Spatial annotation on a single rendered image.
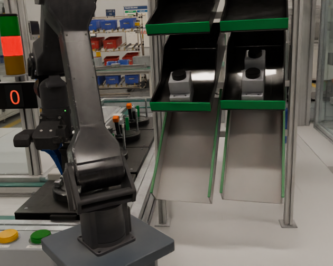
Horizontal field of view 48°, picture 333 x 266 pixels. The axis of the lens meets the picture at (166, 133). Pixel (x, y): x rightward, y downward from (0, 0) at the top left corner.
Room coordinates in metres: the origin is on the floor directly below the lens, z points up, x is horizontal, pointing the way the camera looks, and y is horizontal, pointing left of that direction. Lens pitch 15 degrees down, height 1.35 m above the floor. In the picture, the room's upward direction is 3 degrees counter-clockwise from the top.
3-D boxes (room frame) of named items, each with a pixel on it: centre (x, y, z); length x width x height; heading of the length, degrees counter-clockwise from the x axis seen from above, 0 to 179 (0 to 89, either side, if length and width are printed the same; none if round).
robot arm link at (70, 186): (0.50, 0.10, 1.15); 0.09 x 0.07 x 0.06; 115
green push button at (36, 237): (0.68, 0.26, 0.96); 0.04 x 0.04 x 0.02
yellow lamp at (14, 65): (1.03, 0.40, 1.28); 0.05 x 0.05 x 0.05
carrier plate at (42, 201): (0.90, 0.22, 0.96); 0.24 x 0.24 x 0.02; 84
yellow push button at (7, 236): (0.69, 0.33, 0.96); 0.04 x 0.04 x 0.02
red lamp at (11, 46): (1.03, 0.40, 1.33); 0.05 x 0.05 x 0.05
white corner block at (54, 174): (1.00, 0.31, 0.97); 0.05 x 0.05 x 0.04; 84
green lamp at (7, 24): (1.03, 0.40, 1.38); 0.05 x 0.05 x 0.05
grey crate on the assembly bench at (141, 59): (6.47, 0.30, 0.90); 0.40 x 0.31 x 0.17; 84
